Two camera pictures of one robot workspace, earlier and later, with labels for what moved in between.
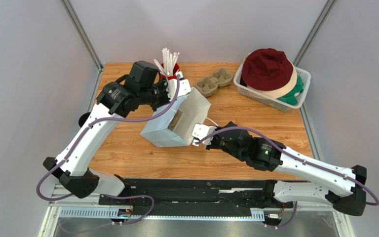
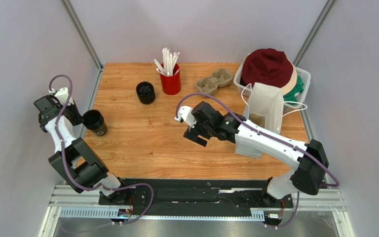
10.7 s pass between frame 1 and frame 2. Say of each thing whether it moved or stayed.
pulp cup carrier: moved
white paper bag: moved
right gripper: moved
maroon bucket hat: stayed
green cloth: stayed
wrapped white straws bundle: stayed
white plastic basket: stayed
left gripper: moved
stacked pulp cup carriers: stayed
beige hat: stayed
